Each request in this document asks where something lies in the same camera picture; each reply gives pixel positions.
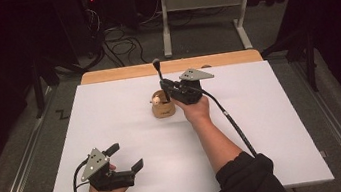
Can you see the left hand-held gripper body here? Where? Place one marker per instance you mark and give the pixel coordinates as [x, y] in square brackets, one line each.
[95, 162]

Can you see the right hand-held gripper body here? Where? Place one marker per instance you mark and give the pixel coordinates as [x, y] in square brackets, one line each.
[188, 93]

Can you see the wide black makeup brush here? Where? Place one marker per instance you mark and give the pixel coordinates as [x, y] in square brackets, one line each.
[156, 65]

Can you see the round wooden brush holder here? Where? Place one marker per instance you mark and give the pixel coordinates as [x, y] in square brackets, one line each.
[162, 111]

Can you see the person's right hand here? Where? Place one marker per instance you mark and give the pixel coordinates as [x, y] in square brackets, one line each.
[198, 110]

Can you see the small cream figurine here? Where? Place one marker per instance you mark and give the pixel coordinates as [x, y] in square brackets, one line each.
[156, 100]

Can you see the white table board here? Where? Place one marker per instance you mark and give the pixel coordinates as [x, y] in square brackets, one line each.
[111, 117]

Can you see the grey table grommet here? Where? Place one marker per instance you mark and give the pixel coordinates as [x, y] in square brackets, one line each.
[206, 66]

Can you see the light wooden table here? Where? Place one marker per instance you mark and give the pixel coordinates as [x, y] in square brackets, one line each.
[115, 74]

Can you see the white-framed desk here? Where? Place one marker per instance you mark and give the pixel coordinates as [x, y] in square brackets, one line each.
[164, 26]

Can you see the black metal stand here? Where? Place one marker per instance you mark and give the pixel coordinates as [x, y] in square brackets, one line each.
[38, 94]
[311, 62]

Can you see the person's black sleeve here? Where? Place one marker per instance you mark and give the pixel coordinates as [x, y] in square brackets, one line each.
[251, 182]

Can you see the dark device with red light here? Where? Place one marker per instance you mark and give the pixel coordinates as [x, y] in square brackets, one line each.
[91, 0]

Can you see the small grey board clip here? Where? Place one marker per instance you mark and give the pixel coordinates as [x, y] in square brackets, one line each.
[323, 154]

